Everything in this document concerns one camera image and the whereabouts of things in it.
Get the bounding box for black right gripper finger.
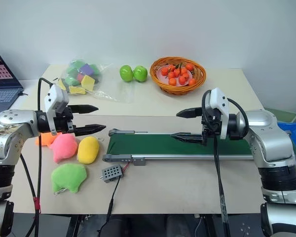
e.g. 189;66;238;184
170;132;204;146
176;106;203;119

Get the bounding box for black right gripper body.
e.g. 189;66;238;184
201;106;224;147

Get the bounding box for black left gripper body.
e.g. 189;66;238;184
53;106;76;137

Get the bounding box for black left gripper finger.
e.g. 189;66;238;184
69;104;100;115
73;123;107;137

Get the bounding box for green conveyor belt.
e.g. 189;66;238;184
103;128;255;167

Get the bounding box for yellow plush toy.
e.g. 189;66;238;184
77;136;100;165

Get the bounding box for orange plush toy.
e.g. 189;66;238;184
35;132;63;147

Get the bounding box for pink plush toy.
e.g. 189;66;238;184
49;133;79;164

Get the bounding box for large yellow foam block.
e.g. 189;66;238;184
81;74;96;91

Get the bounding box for green foam block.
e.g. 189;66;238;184
64;75;77;86
90;63;102;76
68;60;86;73

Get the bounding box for clear plastic bag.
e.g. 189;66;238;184
54;58;137;104

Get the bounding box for purple foam block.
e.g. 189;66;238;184
78;63;95;76

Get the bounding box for orange woven basket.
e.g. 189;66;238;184
149;56;207;95

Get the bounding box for small orange fruits on plate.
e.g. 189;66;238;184
156;65;197;87

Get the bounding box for grey perforated control box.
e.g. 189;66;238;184
99;164;123;184

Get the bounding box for green plush toy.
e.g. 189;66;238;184
50;163;88;194

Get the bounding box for green toy apple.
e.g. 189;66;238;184
133;65;148;83
119;65;135;82

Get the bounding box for green plastic bin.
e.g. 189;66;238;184
264;107;296;123

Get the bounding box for dark laptop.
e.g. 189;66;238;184
0;47;24;105

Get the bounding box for blue plastic bin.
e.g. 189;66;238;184
277;121;296;173

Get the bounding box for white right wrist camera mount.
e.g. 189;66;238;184
209;87;230;140

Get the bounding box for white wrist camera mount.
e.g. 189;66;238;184
209;87;230;140
44;83;70;136

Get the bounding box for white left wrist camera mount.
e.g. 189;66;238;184
44;83;70;136

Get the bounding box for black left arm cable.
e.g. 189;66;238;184
19;78;56;237

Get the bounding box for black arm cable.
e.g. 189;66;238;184
19;78;56;237
201;89;250;237

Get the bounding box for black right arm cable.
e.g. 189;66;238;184
201;89;250;237

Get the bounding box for black power cable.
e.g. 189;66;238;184
96;161;133;237

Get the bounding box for thin white cable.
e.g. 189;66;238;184
195;214;206;233

